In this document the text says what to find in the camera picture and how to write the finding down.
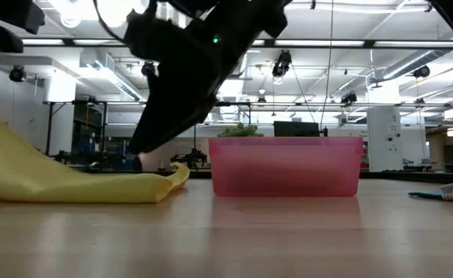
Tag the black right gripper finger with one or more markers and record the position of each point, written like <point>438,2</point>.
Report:
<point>172,116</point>

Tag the yellow microfiber towel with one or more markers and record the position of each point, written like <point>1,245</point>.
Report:
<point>56,185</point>

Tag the blue microfiber towel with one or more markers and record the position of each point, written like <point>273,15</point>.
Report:
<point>423,195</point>

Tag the black hanging spotlight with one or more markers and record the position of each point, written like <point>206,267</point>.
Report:
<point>17,73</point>
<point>282,63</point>
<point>147,69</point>
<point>421,72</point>
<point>349,98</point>

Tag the potted succulent plant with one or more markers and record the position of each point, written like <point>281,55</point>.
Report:
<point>240,131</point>

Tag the black shelving rack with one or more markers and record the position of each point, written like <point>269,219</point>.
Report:
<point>89,131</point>

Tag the black computer monitor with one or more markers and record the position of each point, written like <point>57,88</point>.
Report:
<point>296,128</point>

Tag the pink plastic bin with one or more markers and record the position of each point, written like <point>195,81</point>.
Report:
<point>288,170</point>

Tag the black overhead beam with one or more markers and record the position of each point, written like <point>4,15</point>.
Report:
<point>404,43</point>

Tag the white cylindrical column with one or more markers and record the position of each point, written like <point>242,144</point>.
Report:
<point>383,135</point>

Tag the black aluminium table frame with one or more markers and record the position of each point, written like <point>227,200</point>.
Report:
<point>404,175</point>

